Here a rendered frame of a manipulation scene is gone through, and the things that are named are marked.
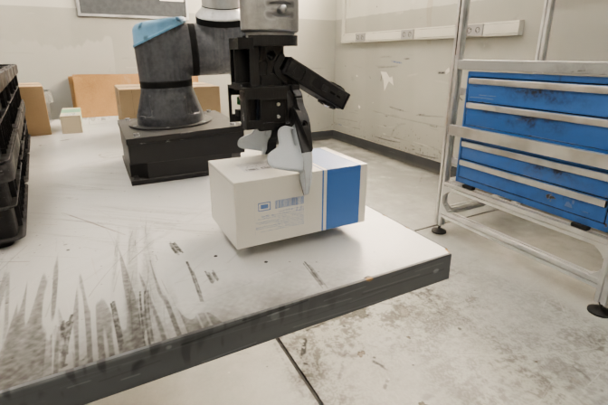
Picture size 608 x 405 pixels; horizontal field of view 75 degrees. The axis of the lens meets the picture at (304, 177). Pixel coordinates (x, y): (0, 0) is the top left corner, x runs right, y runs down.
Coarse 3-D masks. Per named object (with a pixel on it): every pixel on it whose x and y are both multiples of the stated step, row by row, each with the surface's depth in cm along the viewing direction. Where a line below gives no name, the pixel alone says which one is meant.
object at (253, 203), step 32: (224, 160) 58; (256, 160) 59; (320, 160) 59; (352, 160) 59; (224, 192) 52; (256, 192) 50; (288, 192) 52; (320, 192) 55; (352, 192) 57; (224, 224) 55; (256, 224) 51; (288, 224) 53; (320, 224) 56
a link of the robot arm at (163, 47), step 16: (176, 16) 86; (144, 32) 83; (160, 32) 83; (176, 32) 85; (192, 32) 87; (144, 48) 84; (160, 48) 84; (176, 48) 85; (192, 48) 86; (144, 64) 86; (160, 64) 85; (176, 64) 87; (192, 64) 88; (144, 80) 87; (160, 80) 86; (176, 80) 88
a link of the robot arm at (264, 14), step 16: (240, 0) 49; (256, 0) 47; (272, 0) 47; (288, 0) 48; (240, 16) 50; (256, 16) 48; (272, 16) 47; (288, 16) 48; (256, 32) 49; (272, 32) 49; (288, 32) 50
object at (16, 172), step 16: (16, 144) 67; (16, 160) 61; (0, 176) 52; (16, 176) 67; (0, 192) 53; (16, 192) 60; (0, 208) 53; (16, 208) 58; (0, 224) 54; (16, 224) 57; (0, 240) 54
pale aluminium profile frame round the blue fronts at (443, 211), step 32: (544, 32) 220; (448, 96) 203; (448, 128) 203; (448, 160) 210; (576, 160) 150; (448, 192) 213; (480, 192) 197; (480, 224) 199; (544, 224) 167; (576, 224) 156; (544, 256) 169
